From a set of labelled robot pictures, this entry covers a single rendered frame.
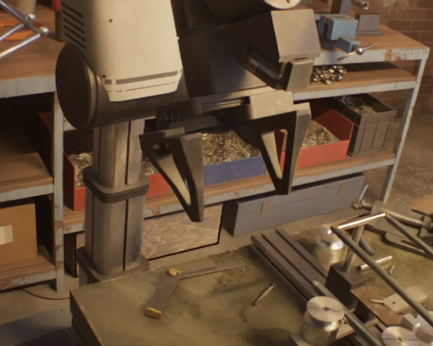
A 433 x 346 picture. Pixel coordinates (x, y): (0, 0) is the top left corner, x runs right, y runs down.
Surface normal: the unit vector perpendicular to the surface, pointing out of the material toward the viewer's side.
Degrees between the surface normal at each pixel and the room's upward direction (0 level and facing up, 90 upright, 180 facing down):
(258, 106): 60
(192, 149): 81
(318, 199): 90
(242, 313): 0
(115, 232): 90
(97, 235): 90
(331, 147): 90
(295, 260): 0
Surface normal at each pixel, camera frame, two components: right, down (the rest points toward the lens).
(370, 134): 0.52, 0.48
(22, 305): 0.14, -0.86
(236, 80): 0.59, -0.03
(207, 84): -0.78, 0.21
